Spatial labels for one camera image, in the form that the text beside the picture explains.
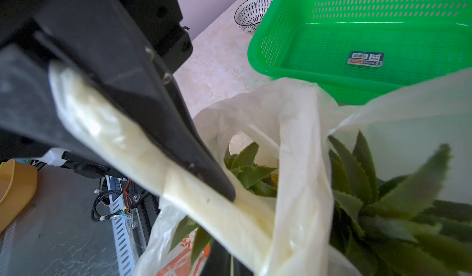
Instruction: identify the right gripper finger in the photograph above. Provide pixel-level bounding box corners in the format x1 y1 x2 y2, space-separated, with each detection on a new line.
1 0 236 201

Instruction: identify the small pineapple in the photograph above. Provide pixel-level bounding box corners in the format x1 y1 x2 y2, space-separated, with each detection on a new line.
170 142 278 265

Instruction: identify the yellow plastic bag orange print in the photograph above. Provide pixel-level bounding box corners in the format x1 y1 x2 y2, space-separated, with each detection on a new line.
49 62 472 276

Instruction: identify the large pineapple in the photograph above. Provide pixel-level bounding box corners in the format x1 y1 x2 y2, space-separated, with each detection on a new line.
329 133 472 276

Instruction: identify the white sink strainer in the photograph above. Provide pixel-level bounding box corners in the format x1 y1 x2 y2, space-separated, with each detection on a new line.
234 0 273 35

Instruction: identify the yellow object off table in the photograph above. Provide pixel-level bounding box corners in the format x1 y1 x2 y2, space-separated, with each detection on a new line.
1 159 38 232

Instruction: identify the green plastic basket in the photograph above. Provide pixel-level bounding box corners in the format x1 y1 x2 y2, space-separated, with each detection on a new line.
248 0 472 105

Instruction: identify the white slotted cable duct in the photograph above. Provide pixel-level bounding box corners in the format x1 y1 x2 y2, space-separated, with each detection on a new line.
106 176 136 276

